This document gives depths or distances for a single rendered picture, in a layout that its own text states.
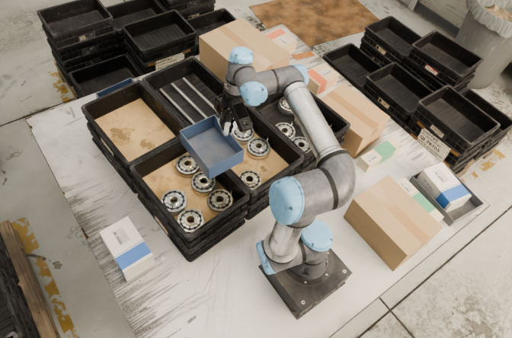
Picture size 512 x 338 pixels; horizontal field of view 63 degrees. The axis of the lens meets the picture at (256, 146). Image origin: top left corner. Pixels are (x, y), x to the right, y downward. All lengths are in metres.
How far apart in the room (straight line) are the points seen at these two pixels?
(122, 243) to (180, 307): 0.33
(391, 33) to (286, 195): 2.66
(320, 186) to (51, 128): 1.51
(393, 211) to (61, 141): 1.52
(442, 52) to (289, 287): 2.25
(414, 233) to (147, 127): 1.22
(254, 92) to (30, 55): 2.80
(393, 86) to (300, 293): 1.86
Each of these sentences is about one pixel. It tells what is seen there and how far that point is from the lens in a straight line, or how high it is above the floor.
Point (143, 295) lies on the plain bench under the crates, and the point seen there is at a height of 0.70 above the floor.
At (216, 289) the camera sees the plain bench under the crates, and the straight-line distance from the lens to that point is 1.70.
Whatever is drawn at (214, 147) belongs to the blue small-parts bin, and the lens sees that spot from 1.57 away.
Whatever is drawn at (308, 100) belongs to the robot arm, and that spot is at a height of 1.45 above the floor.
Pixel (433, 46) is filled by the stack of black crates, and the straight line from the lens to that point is 3.36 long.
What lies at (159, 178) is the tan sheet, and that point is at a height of 0.83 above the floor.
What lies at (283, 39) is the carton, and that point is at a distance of 2.56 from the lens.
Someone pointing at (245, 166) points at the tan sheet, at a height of 0.83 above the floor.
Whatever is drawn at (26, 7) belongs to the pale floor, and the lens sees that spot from 4.38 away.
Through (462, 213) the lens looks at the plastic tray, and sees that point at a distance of 2.15.
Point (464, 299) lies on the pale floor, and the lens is 2.81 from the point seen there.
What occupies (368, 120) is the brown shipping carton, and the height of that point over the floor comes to 0.86.
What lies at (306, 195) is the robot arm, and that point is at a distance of 1.04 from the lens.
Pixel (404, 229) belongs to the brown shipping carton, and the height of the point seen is 0.86.
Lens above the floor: 2.30
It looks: 51 degrees down
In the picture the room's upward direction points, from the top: 8 degrees clockwise
